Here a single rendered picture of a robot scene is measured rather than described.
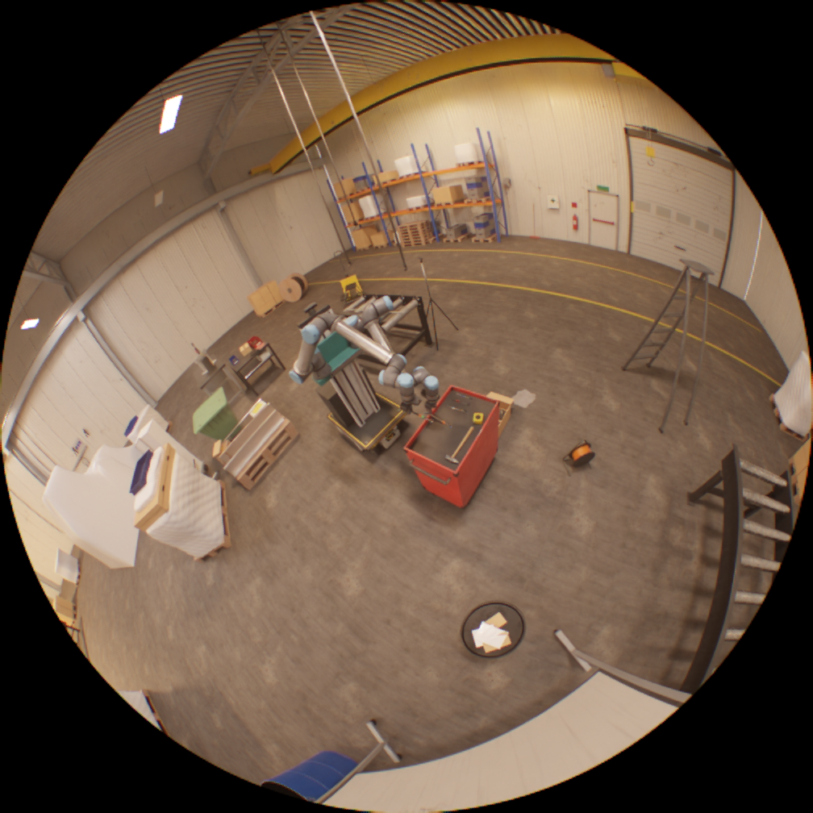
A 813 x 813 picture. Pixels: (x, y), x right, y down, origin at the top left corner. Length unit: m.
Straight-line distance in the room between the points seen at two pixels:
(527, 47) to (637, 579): 9.32
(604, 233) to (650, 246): 1.85
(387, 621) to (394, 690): 0.76
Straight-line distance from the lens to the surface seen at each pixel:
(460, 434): 1.98
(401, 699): 2.86
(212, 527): 3.97
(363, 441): 2.96
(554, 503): 2.76
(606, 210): 10.90
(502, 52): 8.21
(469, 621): 1.92
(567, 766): 1.52
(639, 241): 11.15
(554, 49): 8.08
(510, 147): 11.34
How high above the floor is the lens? 2.53
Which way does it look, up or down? 46 degrees down
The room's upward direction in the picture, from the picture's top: 22 degrees counter-clockwise
